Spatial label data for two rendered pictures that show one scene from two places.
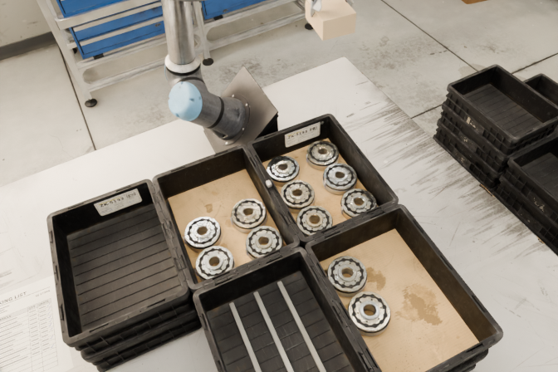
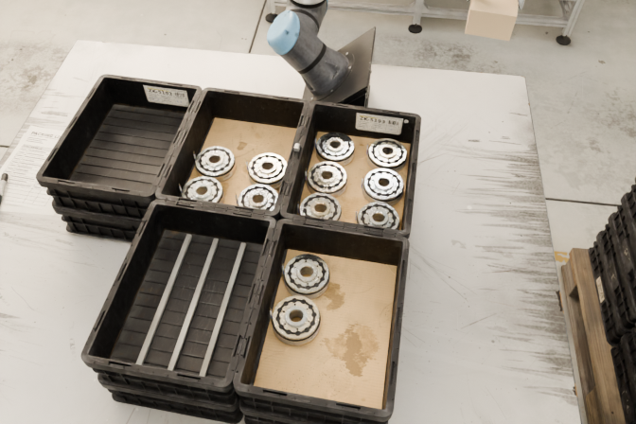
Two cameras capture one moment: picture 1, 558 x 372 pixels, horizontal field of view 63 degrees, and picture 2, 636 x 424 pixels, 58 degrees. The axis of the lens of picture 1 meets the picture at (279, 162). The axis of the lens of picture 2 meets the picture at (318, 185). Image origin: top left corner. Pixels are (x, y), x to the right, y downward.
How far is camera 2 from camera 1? 0.52 m
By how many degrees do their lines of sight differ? 20
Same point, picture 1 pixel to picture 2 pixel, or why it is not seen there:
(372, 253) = (352, 273)
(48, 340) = not seen: hidden behind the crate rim
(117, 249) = (141, 136)
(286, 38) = (523, 42)
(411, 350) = (307, 379)
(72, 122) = (243, 28)
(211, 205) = (245, 144)
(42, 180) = (144, 54)
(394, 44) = not seen: outside the picture
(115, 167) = (208, 73)
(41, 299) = not seen: hidden behind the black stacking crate
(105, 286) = (108, 161)
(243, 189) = (285, 147)
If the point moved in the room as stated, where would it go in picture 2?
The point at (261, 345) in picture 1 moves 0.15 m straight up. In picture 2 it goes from (185, 285) to (172, 249)
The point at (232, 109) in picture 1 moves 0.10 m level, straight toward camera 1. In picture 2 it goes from (329, 63) to (316, 84)
